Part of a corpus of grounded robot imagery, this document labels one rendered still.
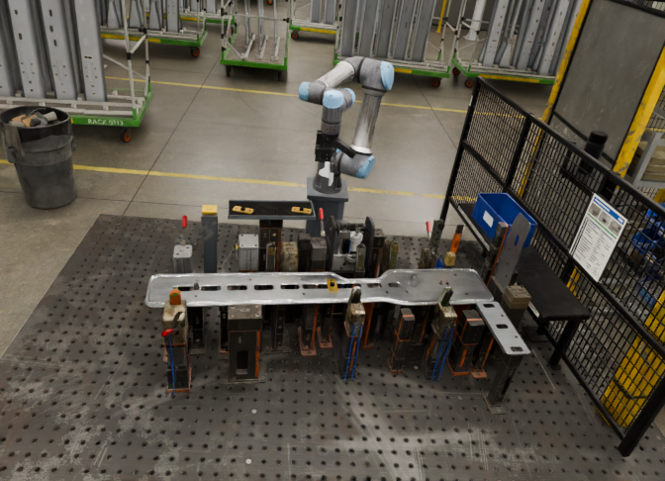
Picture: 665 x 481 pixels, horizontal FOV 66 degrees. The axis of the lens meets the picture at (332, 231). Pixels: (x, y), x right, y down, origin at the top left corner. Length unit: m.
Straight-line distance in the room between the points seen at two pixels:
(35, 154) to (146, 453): 3.00
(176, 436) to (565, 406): 1.50
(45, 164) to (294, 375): 2.98
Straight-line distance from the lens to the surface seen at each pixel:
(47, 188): 4.60
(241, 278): 2.06
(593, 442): 2.28
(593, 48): 4.46
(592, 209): 2.28
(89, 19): 5.91
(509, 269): 2.24
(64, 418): 2.08
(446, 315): 1.97
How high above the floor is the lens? 2.26
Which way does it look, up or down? 32 degrees down
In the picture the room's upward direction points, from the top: 7 degrees clockwise
